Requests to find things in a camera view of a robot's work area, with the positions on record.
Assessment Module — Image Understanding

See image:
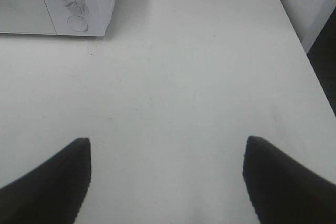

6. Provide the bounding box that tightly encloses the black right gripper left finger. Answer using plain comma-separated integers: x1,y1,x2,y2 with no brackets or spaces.
1,138,91,223

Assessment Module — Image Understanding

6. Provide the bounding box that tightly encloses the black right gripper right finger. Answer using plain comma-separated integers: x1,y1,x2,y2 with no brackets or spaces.
243,136,335,223

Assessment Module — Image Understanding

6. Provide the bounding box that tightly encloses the round white door button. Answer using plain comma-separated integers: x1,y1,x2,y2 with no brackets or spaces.
67,16,88,32

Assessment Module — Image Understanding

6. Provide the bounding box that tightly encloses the white microwave door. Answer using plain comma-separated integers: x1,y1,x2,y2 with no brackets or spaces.
1,0,56,35

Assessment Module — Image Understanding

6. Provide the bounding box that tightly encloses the white microwave oven body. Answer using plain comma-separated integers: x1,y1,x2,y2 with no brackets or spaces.
0,0,122,38

